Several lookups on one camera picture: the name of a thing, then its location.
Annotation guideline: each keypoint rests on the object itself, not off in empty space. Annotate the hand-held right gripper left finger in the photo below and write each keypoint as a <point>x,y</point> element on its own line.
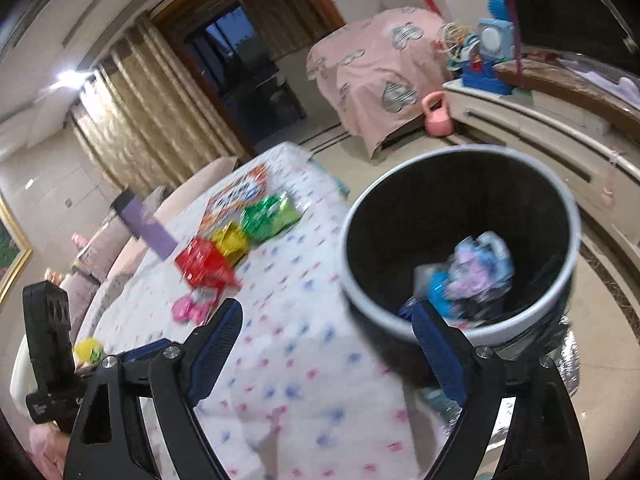
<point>215,350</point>

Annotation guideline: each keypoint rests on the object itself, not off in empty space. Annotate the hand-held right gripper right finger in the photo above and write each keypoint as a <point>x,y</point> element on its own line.
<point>440,355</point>

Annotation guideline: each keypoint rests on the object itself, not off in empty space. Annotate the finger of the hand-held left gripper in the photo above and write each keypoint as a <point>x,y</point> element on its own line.
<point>147,350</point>

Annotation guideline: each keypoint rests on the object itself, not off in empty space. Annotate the blue plastic wrapper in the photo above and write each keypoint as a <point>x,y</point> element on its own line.
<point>432,292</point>

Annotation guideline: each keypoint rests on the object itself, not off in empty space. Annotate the pastel paper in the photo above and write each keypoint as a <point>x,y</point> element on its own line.
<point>480,265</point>

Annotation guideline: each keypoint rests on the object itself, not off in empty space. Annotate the black bin with white rim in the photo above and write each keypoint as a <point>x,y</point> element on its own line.
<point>400,220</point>

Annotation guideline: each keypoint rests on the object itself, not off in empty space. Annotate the pink wrapper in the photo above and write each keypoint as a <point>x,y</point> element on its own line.
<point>190,309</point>

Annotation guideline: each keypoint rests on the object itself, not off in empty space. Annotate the red basket print packet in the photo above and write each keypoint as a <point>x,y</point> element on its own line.
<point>202,262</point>

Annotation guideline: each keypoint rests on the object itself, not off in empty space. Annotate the gold framed picture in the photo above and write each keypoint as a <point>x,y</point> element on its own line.
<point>10,250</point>

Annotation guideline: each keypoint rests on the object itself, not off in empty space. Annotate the white star print tablecloth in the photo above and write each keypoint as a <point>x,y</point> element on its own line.
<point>310,310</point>

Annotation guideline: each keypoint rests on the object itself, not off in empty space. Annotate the small pink doll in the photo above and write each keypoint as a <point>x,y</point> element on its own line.
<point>78,240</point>

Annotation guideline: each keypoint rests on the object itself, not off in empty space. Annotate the yellow snack packet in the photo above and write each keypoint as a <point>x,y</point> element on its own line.
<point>230,242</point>

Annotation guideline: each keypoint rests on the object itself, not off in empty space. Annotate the pink sofa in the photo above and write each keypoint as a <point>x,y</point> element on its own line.
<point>120,245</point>

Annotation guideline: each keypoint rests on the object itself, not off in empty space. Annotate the purple drink bottle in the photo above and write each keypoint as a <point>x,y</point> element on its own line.
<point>147,227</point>

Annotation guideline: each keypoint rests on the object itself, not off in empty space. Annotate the green snack packet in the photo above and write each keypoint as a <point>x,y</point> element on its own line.
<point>270,217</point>

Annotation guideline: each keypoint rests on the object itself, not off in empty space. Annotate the orange snack box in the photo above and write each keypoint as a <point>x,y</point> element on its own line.
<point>235,195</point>

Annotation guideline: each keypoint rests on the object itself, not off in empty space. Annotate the pink kettlebell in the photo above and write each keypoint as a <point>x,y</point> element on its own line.
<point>438,120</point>

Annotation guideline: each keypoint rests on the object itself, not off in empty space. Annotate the beige patterned curtain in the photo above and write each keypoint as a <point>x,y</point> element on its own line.
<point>140,110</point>

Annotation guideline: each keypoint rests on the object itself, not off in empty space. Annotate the cream television stand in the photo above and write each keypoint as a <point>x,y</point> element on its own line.
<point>540,125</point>

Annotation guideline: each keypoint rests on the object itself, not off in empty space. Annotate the pink heart print blanket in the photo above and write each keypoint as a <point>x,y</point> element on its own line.
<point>370,70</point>

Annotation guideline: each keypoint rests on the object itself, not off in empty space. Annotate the blue toy machine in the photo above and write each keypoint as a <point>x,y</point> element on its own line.
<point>487,60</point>

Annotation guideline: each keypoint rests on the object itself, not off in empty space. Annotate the thin pink rod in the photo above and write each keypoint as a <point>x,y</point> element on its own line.
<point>512,25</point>

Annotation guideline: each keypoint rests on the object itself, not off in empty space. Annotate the blue spiky ball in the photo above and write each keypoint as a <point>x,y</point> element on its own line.
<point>498,7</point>

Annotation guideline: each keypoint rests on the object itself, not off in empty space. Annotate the black television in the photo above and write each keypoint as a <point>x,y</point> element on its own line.
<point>565,0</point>

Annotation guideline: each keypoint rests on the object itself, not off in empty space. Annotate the wooden door frame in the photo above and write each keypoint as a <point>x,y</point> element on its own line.
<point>320,5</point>

